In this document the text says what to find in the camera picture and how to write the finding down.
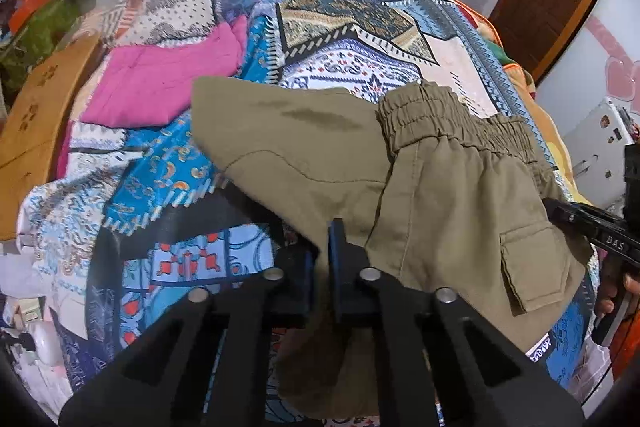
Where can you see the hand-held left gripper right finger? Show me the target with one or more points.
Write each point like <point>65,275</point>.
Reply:
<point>336,277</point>

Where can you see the person's right hand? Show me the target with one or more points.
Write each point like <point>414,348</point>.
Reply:
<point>607,302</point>

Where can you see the green fabric hamper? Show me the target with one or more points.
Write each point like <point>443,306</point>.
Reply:
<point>45,32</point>

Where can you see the orange fleece blanket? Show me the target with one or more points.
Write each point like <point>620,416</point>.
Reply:
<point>517,74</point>

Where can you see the wooden lap desk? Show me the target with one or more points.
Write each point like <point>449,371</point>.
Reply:
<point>35,122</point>

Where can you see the orange box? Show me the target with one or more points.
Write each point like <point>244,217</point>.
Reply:
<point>32,2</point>

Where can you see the pile of papers and boxes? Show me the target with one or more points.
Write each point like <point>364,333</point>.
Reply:
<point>35,332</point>

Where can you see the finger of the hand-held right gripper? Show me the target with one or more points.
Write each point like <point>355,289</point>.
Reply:
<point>570,217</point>

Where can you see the olive green pants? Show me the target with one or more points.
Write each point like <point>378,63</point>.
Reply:
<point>450,187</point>

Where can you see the orange striped cloth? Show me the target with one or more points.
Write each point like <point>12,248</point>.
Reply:
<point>127,12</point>

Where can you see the pink cloth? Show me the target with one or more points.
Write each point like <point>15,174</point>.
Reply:
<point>165,77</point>

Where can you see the blue patchwork blanket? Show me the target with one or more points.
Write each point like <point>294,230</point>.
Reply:
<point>350,27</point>

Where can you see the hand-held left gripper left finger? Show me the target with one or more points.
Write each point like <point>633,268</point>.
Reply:
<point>305,277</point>

